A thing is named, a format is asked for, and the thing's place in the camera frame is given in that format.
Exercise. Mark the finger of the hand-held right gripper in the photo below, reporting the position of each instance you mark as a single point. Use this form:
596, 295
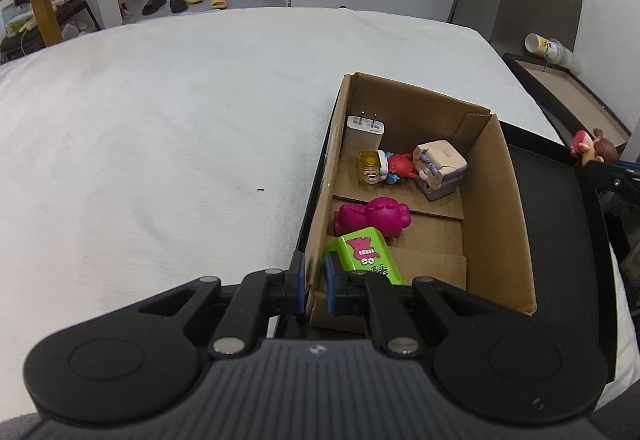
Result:
615, 180

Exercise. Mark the white cube-shaped figurine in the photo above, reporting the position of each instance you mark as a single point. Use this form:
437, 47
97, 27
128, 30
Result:
442, 164

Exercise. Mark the clear plastic bottle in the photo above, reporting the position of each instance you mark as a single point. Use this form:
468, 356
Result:
552, 50

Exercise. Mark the clear yellow block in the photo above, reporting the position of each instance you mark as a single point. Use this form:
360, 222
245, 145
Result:
369, 167

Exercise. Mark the white charger plug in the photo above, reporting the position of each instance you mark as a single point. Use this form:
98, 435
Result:
365, 132

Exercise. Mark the magenta toy figure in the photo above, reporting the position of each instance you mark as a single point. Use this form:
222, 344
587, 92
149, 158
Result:
375, 215

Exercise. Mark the green toy trash bin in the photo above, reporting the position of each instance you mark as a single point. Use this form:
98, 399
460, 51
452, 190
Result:
367, 255

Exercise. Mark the brown tray with black rim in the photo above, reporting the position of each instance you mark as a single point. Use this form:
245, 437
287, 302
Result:
565, 94

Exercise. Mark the brown-haired doll figurine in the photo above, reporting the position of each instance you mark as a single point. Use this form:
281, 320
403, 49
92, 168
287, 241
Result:
597, 147

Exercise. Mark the brown cardboard box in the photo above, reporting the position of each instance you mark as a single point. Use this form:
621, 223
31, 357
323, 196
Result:
500, 230

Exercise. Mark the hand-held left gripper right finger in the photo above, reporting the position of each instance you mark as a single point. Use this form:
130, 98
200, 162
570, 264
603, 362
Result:
330, 287

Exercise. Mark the red toy figure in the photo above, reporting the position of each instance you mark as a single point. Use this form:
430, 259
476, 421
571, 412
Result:
400, 164

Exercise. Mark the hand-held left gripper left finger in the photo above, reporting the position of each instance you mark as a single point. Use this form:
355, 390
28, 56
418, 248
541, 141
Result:
299, 282

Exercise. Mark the black slipper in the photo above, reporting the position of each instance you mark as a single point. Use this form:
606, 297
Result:
178, 3
154, 5

